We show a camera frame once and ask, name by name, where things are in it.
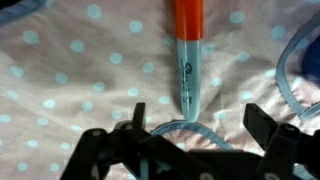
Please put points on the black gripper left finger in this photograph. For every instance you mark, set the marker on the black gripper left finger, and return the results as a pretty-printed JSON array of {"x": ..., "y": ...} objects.
[{"x": 100, "y": 150}]

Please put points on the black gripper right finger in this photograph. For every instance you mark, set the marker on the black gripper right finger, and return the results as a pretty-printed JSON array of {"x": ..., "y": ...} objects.
[{"x": 283, "y": 150}]

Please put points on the orange capped grey sharpie marker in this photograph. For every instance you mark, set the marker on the orange capped grey sharpie marker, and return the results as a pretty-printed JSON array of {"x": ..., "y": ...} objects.
[{"x": 189, "y": 66}]

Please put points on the blue cup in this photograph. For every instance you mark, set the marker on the blue cup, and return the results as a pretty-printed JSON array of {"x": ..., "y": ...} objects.
[{"x": 314, "y": 60}]

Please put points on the pink polka dot cloth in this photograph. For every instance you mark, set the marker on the pink polka dot cloth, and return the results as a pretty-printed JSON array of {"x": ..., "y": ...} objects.
[{"x": 83, "y": 83}]

